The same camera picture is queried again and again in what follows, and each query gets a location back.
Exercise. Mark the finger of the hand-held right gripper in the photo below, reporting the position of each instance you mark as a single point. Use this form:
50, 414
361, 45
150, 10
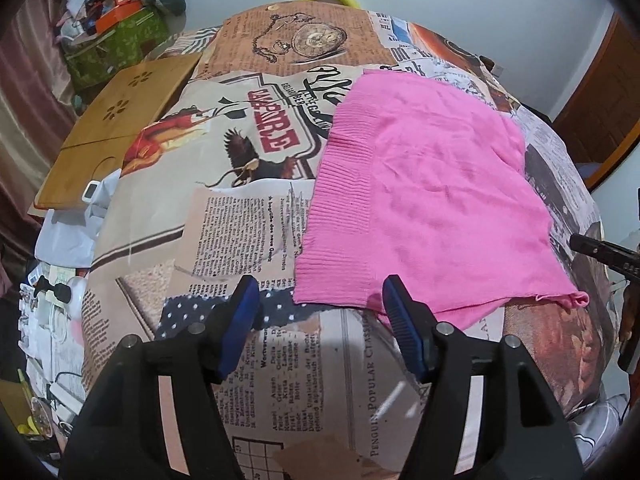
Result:
607, 255

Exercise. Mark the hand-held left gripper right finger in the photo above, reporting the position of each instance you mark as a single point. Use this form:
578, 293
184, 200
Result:
402, 325

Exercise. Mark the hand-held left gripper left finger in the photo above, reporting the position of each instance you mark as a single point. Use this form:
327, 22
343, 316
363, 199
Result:
242, 320

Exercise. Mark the pink knit sweater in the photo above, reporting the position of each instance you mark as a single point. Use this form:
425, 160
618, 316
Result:
425, 185

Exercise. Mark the newspaper print blanket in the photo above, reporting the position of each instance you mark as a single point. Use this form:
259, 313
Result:
240, 220

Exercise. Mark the brown wooden door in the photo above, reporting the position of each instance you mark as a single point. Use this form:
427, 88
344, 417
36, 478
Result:
605, 110

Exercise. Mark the white patterned quilt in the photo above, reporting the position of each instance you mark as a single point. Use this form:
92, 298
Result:
600, 430

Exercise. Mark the pile of assorted clutter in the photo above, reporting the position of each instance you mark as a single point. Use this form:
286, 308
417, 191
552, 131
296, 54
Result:
50, 340

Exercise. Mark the small white timer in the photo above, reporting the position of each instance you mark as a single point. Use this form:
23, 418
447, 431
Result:
91, 191

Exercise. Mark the wooden lap desk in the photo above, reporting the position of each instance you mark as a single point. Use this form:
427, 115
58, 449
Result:
115, 125

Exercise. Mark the brown curtain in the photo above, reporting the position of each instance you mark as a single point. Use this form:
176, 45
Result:
25, 110

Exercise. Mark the green patterned storage box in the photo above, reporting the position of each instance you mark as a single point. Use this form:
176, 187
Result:
120, 42

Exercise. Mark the orange box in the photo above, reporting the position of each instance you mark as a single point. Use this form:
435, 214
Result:
117, 15

